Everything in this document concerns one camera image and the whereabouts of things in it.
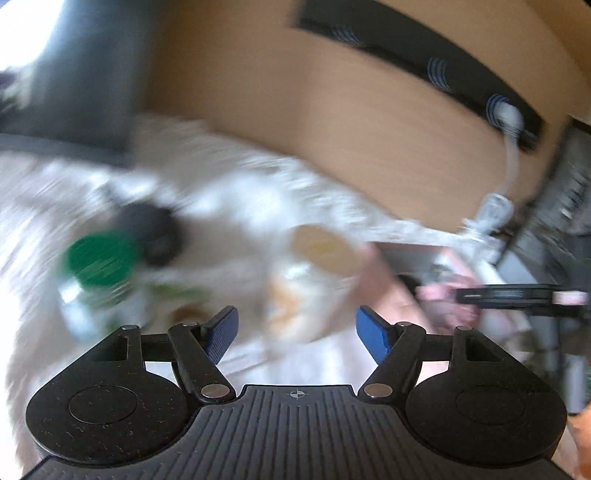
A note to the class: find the grey dotted fabric scrunchie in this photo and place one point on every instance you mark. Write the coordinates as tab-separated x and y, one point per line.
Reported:
441	272

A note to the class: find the green lid glass jar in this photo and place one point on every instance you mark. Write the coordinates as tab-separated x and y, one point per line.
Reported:
99	263

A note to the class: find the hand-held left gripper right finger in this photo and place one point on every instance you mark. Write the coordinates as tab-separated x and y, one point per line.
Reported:
374	334

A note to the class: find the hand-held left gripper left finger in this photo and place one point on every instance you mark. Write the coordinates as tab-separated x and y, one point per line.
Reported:
221	332

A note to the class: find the black plush toy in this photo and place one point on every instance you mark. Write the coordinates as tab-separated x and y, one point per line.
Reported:
152	235

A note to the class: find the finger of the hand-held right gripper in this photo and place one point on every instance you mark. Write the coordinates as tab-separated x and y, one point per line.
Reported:
554	311
508	295

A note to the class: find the white lace tablecloth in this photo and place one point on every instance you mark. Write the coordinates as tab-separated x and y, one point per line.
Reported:
221	217

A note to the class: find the black power strip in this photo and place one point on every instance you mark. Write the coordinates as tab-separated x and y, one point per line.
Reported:
415	50

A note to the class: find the person's right forearm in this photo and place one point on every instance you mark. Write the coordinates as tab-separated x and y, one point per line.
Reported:
582	443

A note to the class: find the clear jar with flower label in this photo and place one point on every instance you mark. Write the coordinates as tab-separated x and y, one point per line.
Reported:
318	258

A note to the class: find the salmon pink knit cloth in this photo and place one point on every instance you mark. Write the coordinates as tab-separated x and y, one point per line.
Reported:
438	300

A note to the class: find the black computer monitor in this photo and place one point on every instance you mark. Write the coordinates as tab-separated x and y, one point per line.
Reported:
87	69

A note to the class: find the dark furniture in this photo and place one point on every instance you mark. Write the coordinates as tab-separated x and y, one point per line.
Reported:
568	194

